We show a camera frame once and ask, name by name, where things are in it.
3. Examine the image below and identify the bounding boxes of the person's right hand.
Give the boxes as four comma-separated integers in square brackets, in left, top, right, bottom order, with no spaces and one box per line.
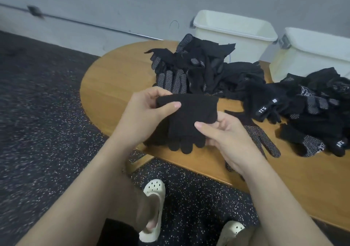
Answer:
[194,111,263,173]

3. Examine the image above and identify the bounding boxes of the person's left hand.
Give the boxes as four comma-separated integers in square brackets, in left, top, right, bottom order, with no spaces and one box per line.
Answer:
[112,87,182,151]

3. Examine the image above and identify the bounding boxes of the black dotted glove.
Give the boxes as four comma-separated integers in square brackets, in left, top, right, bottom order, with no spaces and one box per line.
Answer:
[156,93,219,155]
[224,110,281,173]
[143,117,170,147]

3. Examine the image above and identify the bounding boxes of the pile of black gloves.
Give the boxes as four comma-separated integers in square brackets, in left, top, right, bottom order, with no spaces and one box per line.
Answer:
[144,34,350,157]

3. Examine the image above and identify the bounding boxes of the white plastic bin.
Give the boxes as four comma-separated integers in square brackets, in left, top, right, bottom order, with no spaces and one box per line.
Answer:
[268,27,350,83]
[191,9,279,63]

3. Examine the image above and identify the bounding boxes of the person's right forearm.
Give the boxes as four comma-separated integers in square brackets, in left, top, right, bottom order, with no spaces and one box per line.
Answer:
[238,155,334,246]

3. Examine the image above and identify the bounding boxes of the person's left forearm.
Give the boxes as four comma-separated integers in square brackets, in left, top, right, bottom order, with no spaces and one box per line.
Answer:
[16,136,137,246]

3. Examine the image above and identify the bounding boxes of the person's left white shoe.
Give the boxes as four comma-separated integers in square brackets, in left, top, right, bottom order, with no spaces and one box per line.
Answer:
[138,179,166,243]

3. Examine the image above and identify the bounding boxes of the person's white shoe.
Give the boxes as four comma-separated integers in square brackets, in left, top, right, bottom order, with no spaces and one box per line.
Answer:
[138,179,166,243]
[217,220,246,246]

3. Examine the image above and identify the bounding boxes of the person's left leg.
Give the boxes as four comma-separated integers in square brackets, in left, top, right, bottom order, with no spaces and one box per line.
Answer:
[106,172,160,234]

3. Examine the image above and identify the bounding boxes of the person's right white shoe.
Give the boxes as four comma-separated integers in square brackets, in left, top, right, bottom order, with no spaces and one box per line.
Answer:
[217,220,246,246]

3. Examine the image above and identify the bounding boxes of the grey wall pipe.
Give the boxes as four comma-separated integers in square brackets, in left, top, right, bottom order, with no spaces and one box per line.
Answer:
[0,3,165,42]

